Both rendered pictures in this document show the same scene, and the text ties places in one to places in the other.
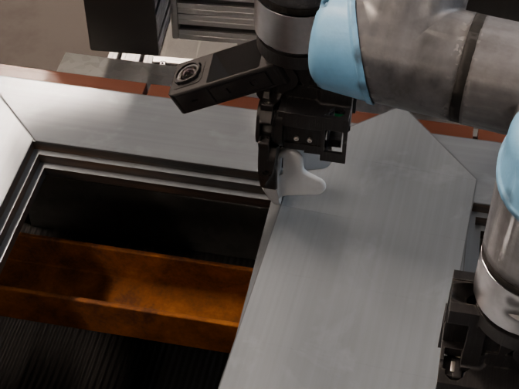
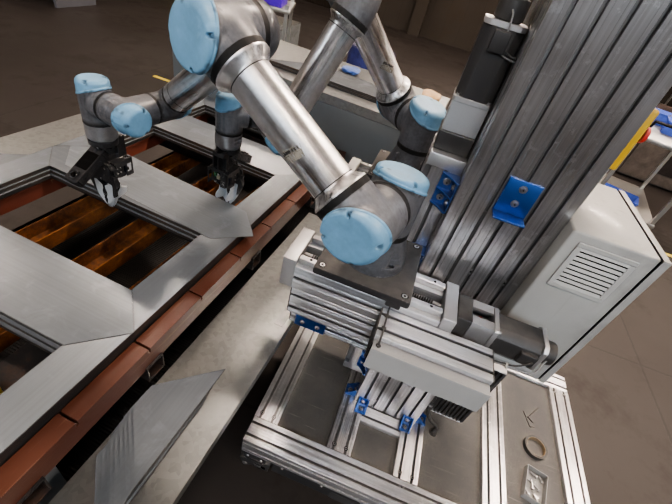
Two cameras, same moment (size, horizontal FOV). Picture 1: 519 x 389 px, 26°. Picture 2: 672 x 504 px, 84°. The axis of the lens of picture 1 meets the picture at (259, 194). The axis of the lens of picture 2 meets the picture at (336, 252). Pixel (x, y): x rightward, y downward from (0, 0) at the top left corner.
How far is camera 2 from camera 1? 153 cm
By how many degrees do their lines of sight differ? 63
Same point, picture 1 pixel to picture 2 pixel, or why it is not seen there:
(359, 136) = (244, 222)
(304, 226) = (214, 202)
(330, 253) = (201, 203)
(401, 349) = (159, 202)
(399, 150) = (232, 228)
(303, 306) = (187, 194)
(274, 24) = not seen: hidden behind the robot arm
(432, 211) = (203, 225)
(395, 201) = (212, 220)
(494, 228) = not seen: hidden behind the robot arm
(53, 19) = not seen: hidden behind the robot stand
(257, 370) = (173, 182)
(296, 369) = (168, 186)
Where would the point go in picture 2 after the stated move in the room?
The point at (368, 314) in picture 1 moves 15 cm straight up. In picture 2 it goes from (175, 201) to (172, 159)
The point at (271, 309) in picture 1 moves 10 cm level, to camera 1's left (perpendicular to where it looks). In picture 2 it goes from (190, 189) to (203, 175)
